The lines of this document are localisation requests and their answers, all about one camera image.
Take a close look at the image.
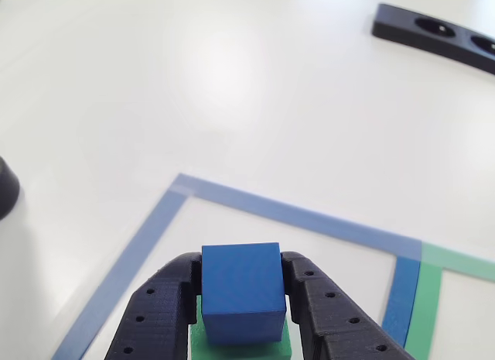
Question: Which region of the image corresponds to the green cube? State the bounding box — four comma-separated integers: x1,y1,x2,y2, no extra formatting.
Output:
189,293,293,360

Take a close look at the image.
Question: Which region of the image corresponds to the small blue cube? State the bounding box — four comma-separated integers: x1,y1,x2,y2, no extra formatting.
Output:
200,242,288,346

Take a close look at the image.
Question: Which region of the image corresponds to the black tripod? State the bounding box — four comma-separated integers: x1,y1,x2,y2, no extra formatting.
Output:
0,156,22,222

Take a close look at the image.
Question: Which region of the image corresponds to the black power strip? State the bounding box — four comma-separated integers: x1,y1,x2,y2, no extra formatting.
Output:
371,2,495,77

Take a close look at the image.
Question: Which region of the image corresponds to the green square frame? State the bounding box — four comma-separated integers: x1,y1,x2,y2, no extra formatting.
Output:
404,242,495,360

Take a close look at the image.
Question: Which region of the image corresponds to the blue square frame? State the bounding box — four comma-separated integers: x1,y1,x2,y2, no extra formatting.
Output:
51,173,423,360

